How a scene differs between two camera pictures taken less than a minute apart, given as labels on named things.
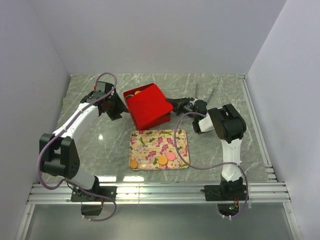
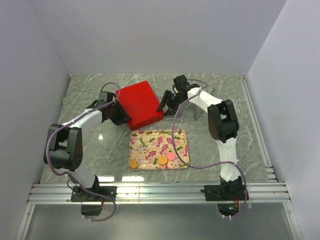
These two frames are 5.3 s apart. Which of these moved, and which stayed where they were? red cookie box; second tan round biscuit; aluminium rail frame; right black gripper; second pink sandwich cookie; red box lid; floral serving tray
Moved: red cookie box; right black gripper; red box lid
Stayed: second pink sandwich cookie; floral serving tray; aluminium rail frame; second tan round biscuit
